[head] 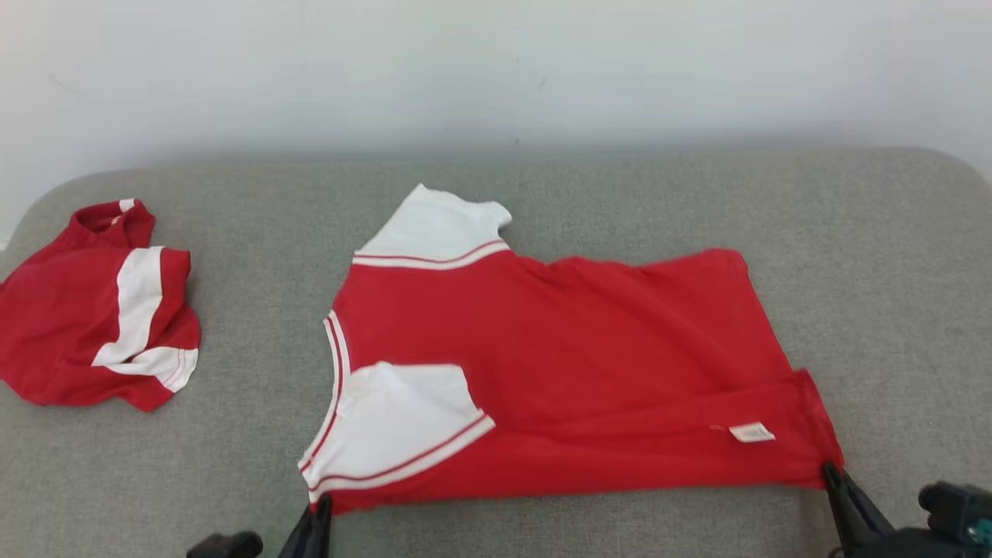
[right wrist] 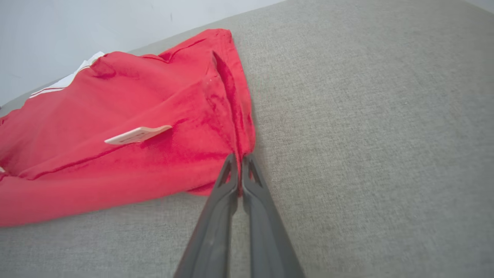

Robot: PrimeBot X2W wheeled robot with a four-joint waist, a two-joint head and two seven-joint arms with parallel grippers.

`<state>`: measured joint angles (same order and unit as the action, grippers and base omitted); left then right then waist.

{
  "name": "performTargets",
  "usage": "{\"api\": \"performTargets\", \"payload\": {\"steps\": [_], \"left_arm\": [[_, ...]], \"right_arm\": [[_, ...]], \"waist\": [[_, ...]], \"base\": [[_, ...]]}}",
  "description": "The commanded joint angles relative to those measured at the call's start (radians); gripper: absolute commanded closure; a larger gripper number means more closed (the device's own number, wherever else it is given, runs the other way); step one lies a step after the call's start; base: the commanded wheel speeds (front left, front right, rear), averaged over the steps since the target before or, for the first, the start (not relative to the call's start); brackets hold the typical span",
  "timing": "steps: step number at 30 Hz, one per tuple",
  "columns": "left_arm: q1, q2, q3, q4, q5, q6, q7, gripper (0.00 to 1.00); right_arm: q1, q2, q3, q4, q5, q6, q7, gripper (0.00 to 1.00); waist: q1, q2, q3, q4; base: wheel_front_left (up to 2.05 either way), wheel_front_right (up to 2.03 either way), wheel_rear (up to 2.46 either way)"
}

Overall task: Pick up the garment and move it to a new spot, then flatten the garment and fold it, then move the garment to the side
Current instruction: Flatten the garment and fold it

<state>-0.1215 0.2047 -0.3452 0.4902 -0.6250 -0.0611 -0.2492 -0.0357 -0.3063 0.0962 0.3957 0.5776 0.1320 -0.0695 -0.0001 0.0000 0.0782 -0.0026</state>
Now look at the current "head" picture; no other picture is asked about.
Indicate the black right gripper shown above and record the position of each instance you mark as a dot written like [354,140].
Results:
[914,546]

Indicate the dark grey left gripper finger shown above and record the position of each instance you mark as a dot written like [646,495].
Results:
[325,527]
[302,539]

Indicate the red white t-shirt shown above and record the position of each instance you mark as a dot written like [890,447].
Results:
[581,349]

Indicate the red white shorts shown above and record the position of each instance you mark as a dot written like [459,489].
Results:
[62,325]

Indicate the grey fabric sofa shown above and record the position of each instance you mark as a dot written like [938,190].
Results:
[620,201]

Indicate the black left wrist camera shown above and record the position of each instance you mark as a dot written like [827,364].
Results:
[225,546]

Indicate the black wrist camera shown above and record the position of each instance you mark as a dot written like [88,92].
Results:
[949,504]
[225,546]

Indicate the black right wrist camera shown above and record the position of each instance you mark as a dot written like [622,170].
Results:
[949,504]

